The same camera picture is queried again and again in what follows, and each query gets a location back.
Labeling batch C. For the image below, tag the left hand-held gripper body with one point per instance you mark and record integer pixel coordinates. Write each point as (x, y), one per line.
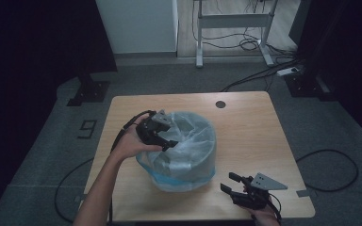
(149, 132)

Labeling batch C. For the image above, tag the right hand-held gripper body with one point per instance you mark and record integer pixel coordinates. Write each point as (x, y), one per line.
(254, 194)

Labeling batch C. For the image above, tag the white and blue plastic bag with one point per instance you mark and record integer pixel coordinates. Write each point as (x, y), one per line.
(194, 147)

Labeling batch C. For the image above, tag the person's right hand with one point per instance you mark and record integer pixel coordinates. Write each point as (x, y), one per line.
(265, 213)

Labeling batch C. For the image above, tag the person's left hand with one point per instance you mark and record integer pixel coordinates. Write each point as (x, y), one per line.
(127, 144)

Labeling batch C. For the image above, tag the round dark table grommet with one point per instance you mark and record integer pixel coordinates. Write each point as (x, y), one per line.
(220, 104)

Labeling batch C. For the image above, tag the black stand base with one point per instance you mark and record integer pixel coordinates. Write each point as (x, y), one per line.
(89, 92)
(304, 86)

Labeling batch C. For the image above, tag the white cabinet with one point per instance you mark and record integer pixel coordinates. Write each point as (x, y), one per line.
(138, 25)

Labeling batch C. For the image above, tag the white power strip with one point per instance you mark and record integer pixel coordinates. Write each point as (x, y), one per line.
(286, 71)

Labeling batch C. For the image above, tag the dark curtain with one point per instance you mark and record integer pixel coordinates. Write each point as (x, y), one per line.
(28, 47)
(352, 47)

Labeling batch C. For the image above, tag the white metal desk frame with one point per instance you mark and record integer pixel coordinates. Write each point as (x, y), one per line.
(232, 20)

